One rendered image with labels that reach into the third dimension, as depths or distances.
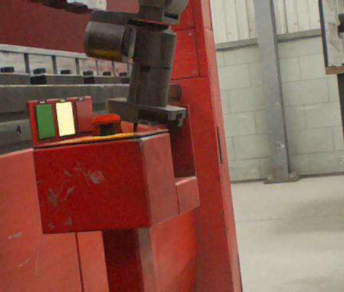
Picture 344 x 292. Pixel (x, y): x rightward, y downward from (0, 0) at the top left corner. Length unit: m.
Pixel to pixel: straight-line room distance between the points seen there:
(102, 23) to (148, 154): 0.24
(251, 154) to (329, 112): 0.80
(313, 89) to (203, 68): 5.45
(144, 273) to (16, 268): 0.27
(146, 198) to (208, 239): 2.04
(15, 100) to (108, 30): 0.29
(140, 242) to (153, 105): 0.19
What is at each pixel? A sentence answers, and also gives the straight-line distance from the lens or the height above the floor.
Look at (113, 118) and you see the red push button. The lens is 1.26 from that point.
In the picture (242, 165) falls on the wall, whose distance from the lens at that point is 8.80.
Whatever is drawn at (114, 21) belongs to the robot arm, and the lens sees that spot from 1.36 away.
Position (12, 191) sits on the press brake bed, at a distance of 1.52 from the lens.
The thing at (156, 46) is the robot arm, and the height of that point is 0.89.
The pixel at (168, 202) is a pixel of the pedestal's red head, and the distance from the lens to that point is 1.27.
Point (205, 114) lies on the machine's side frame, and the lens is 3.21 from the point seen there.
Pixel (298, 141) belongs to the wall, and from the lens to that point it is 8.67.
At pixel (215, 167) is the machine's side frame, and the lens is 3.21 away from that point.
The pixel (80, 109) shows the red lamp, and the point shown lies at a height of 0.82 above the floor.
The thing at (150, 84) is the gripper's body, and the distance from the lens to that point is 1.33.
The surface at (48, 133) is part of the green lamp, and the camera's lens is 1.30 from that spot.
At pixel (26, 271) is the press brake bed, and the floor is 0.57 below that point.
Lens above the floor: 0.82
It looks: 3 degrees down
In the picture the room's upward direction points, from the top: 7 degrees counter-clockwise
